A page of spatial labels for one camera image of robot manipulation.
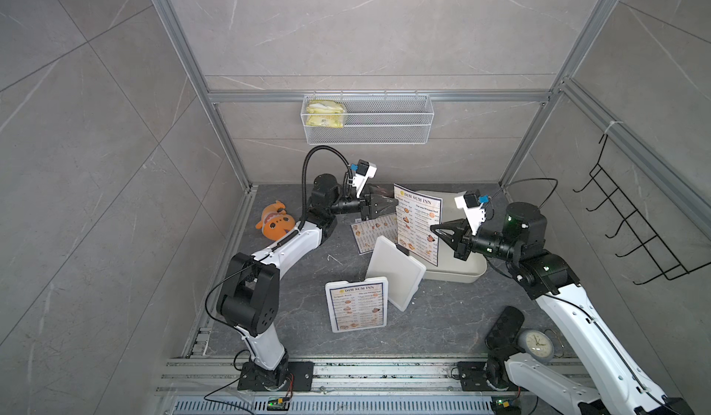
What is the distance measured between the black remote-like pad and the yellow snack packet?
2.58 feet

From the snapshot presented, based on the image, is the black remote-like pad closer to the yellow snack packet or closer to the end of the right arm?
the end of the right arm

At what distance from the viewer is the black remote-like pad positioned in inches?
30.9

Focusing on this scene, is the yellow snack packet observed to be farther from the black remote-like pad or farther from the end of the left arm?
the black remote-like pad

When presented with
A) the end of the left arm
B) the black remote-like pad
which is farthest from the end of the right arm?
the black remote-like pad

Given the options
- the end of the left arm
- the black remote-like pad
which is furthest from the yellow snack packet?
the black remote-like pad

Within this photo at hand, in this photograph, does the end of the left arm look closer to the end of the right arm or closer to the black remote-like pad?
the end of the right arm

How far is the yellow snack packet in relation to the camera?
876mm
